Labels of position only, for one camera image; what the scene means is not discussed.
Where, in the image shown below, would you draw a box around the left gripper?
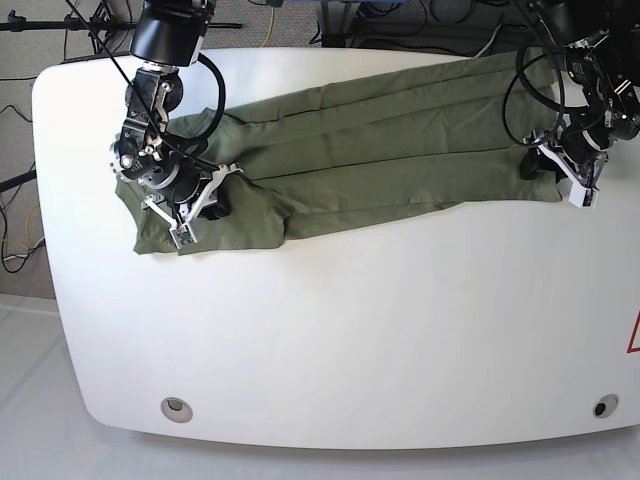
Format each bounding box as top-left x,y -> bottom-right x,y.
519,129 -> 609,187

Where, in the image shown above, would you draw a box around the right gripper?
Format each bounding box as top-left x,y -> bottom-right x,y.
141,163 -> 243,229

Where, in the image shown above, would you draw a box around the olive green T-shirt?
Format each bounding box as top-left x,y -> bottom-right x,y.
113,47 -> 562,257

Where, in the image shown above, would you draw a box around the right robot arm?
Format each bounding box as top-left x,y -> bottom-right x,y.
111,1 -> 241,246

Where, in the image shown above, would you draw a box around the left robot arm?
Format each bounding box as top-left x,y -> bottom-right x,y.
515,1 -> 639,207

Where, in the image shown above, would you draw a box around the red triangle sticker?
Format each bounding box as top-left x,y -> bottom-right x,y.
627,313 -> 640,353

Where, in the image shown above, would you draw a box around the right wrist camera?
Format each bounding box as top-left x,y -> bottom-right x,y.
169,222 -> 202,249

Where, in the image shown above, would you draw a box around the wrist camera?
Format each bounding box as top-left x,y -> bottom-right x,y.
568,183 -> 600,209
169,222 -> 202,249

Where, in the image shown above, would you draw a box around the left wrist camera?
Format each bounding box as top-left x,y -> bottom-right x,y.
568,183 -> 600,209

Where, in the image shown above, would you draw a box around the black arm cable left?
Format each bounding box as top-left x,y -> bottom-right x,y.
500,29 -> 601,149

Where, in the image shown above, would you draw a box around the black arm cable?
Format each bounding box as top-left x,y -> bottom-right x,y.
64,0 -> 227,151
500,29 -> 601,149

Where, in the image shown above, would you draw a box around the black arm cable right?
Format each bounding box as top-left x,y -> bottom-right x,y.
64,0 -> 227,151

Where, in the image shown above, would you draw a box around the left table cable grommet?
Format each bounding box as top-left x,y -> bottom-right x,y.
160,397 -> 193,424

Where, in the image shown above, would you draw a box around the table cable grommet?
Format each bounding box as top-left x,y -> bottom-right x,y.
593,394 -> 619,418
160,397 -> 193,424

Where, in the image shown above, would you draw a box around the yellow cable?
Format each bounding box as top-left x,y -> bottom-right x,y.
262,6 -> 277,49

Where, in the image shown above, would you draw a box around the black floor cables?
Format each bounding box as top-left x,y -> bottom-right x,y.
0,103 -> 46,274

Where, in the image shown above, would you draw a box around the right table cable grommet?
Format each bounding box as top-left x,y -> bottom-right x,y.
593,394 -> 619,418

